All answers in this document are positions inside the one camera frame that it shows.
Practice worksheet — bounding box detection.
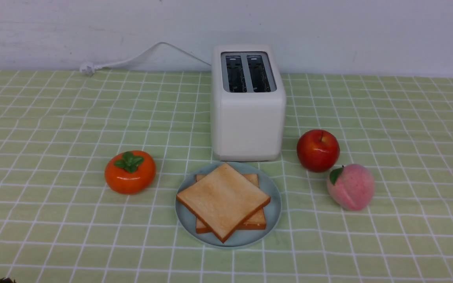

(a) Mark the toast slice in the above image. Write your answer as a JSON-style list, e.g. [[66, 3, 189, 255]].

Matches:
[[176, 163, 271, 244], [195, 174, 266, 233]]

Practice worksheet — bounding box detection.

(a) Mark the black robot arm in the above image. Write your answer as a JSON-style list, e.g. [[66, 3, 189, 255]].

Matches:
[[0, 277, 16, 283]]

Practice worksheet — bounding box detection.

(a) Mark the white two-slot toaster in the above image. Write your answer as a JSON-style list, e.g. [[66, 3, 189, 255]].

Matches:
[[210, 44, 287, 162]]

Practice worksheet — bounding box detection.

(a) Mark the red apple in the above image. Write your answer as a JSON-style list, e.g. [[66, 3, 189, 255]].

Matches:
[[296, 129, 341, 173]]

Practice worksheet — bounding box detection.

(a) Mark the light blue round plate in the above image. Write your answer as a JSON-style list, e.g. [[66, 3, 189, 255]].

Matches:
[[175, 162, 282, 249]]

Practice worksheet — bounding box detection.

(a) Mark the orange persimmon with green leaf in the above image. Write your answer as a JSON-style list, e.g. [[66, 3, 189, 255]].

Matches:
[[104, 150, 157, 195]]

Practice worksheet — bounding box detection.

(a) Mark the pink peach with leaf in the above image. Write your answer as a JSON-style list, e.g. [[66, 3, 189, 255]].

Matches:
[[326, 164, 375, 211]]

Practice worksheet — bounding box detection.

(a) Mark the white power cord with plug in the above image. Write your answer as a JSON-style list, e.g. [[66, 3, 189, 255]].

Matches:
[[80, 41, 212, 76]]

